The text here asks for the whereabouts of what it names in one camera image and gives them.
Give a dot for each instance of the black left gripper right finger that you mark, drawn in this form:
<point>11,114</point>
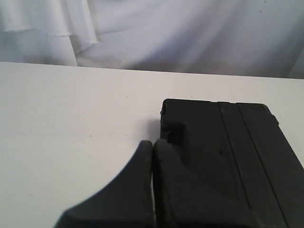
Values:
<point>182,200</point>

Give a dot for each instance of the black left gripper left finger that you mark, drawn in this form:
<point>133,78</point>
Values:
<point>126,202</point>

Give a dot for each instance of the black plastic tool case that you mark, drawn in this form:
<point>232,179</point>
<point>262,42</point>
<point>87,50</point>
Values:
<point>239,150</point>

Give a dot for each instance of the white backdrop curtain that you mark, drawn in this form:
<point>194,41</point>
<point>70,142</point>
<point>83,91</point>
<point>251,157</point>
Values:
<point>227,37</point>

